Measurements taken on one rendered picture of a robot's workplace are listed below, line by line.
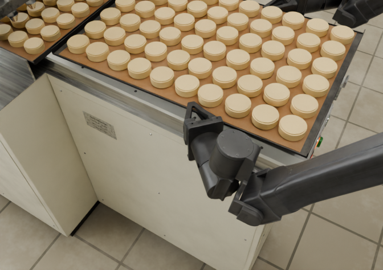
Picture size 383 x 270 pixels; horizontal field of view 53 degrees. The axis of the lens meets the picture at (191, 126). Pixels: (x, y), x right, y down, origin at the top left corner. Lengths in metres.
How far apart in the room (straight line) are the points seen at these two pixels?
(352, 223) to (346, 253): 0.15
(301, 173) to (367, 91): 1.83
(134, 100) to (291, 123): 0.40
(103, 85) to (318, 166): 0.60
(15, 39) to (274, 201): 0.81
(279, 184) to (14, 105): 0.75
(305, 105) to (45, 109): 0.75
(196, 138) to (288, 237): 1.13
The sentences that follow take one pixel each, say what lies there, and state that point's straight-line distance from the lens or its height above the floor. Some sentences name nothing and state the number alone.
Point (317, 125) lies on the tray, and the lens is 0.76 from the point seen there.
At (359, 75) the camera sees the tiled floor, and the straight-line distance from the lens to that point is 2.47.
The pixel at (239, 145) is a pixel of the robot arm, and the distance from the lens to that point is 0.59.
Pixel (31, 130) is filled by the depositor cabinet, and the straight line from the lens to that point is 1.19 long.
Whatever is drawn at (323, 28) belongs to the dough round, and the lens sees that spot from 0.95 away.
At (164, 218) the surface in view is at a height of 0.30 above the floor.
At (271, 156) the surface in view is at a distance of 0.82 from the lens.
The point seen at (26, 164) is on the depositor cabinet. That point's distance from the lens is 1.24.
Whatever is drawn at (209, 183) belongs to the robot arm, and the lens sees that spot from 0.63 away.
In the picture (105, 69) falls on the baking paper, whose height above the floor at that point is 0.99.
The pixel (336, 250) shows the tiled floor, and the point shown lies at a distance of 1.78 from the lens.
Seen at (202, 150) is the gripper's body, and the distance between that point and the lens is 0.66.
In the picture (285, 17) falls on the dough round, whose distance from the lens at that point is 0.96.
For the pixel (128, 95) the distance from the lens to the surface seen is 0.94.
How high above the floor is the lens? 1.57
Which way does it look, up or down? 52 degrees down
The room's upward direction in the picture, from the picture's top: straight up
